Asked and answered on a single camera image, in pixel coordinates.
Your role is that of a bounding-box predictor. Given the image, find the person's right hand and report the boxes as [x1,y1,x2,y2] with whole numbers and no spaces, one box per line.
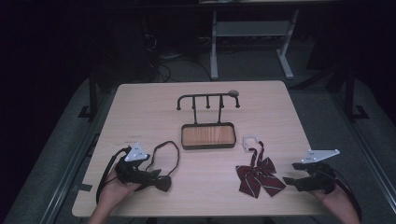
[308,182,351,209]

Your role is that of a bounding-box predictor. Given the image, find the black hook rack wooden tray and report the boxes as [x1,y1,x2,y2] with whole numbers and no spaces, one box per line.
[176,90,241,151]

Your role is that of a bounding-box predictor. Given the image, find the red striped bow tie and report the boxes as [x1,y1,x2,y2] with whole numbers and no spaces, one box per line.
[235,133,287,200]

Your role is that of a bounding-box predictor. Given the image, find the tangled floor cables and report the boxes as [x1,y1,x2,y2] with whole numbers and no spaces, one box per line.
[141,18,213,84]

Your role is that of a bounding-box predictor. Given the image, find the black metal stand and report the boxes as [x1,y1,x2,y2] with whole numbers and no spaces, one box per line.
[343,65,371,121]
[77,70,101,121]

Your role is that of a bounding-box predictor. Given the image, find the white metal desk frame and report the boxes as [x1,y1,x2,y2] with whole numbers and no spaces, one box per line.
[209,8,301,81]

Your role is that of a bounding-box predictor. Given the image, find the person's left hand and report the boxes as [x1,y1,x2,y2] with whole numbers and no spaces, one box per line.
[98,169,142,213]

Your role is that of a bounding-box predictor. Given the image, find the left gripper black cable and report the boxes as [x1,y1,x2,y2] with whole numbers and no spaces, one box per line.
[95,147,133,205]

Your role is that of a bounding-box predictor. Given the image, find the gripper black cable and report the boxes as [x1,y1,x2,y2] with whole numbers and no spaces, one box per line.
[95,147,133,205]
[326,167,363,222]

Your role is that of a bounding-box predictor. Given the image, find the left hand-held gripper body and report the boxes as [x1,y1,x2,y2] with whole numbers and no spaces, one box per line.
[114,142,151,186]

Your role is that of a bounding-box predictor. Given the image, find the dark tape strip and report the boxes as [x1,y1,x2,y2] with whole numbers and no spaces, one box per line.
[72,183,93,193]

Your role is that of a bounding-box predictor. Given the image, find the black bow tie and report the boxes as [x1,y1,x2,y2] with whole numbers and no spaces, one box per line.
[136,140,181,193]

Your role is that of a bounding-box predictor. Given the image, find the grey power strip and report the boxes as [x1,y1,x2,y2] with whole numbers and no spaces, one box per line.
[160,52,185,62]

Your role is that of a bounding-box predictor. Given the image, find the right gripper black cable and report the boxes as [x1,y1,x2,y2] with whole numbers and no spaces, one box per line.
[326,167,363,222]

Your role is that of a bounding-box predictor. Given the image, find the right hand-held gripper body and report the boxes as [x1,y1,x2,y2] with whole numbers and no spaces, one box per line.
[298,148,341,195]

